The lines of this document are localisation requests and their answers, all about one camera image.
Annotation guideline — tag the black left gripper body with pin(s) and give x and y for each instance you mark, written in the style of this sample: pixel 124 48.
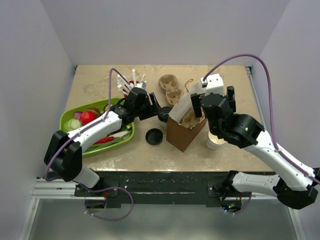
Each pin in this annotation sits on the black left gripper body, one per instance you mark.
pixel 145 111

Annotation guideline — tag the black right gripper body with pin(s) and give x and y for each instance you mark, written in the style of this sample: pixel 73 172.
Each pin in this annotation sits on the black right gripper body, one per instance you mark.
pixel 213 129

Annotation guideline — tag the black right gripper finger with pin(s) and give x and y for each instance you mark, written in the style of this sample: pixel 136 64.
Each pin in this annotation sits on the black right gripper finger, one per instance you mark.
pixel 230 95
pixel 196 104

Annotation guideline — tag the black coffee lid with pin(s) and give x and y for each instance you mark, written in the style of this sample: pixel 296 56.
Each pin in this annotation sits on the black coffee lid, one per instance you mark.
pixel 163 114
pixel 154 136

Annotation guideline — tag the brown paper bag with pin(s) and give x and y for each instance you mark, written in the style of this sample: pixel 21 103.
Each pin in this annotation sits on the brown paper bag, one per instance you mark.
pixel 177 135

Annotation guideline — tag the cardboard cup carrier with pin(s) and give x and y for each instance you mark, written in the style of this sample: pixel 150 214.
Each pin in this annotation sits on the cardboard cup carrier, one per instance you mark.
pixel 169 85
pixel 189 120

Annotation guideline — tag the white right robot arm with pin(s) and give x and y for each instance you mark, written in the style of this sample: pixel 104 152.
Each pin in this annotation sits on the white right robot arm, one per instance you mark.
pixel 293 183

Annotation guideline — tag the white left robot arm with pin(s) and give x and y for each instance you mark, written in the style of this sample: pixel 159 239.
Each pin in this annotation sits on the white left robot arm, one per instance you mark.
pixel 65 150

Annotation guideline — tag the black coffee lid on table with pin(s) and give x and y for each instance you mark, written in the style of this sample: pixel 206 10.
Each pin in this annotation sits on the black coffee lid on table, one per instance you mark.
pixel 154 136

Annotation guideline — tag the red cup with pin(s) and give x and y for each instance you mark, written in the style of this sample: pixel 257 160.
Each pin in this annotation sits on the red cup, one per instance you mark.
pixel 127 88

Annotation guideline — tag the white toy radish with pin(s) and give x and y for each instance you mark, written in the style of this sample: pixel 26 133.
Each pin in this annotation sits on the white toy radish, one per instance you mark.
pixel 121 134

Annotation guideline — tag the white paper cup stack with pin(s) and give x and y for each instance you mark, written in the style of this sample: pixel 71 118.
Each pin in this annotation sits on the white paper cup stack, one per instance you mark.
pixel 213 142

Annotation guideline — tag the red toy chili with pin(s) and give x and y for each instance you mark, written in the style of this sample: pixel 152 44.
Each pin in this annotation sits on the red toy chili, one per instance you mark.
pixel 105 140

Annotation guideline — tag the red toy apple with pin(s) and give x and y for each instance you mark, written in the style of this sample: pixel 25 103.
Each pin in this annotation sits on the red toy apple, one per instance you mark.
pixel 87 116

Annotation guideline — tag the green toy cabbage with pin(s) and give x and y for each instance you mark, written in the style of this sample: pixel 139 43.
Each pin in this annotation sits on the green toy cabbage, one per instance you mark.
pixel 72 124

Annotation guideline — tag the green plastic tray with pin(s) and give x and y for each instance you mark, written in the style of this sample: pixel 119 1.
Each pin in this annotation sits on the green plastic tray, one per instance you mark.
pixel 98 148

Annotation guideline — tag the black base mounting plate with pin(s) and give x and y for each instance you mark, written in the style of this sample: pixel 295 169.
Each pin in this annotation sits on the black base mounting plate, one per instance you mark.
pixel 177 188

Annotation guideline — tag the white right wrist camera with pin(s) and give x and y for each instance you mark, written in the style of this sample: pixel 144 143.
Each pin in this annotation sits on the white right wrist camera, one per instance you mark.
pixel 213 84

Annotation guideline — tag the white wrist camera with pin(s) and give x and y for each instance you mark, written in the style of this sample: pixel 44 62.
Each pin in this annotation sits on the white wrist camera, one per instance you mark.
pixel 141 85
pixel 213 84

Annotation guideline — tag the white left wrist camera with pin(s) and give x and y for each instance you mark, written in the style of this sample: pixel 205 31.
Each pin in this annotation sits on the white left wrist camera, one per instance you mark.
pixel 141 85

